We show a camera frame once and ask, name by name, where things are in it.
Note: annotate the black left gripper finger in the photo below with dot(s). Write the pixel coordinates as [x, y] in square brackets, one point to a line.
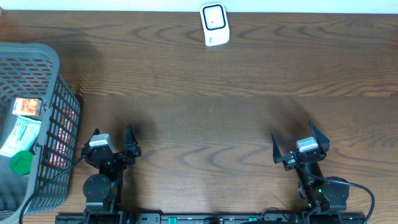
[130, 142]
[96, 132]

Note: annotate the red snack bar wrapper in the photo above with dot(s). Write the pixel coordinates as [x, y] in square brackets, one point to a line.
[60, 147]

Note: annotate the green lid jar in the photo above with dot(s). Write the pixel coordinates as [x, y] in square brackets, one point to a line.
[21, 163]

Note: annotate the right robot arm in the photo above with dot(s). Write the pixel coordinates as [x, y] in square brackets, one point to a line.
[324, 195]

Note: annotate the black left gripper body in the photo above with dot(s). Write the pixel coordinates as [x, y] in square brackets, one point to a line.
[121, 161]

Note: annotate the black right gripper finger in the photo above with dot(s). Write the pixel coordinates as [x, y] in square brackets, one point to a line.
[277, 157]
[321, 139]

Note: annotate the teal wet wipes pack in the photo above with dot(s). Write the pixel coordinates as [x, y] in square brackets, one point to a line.
[22, 136]

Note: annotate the grey plastic basket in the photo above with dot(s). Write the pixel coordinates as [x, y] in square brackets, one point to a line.
[33, 71]

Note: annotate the white barcode scanner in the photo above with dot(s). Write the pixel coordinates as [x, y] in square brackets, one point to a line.
[215, 24]

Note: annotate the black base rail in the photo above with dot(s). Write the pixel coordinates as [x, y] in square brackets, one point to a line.
[156, 218]

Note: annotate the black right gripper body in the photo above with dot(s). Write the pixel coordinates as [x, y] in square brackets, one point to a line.
[290, 162]

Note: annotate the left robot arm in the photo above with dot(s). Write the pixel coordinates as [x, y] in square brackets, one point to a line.
[103, 191]

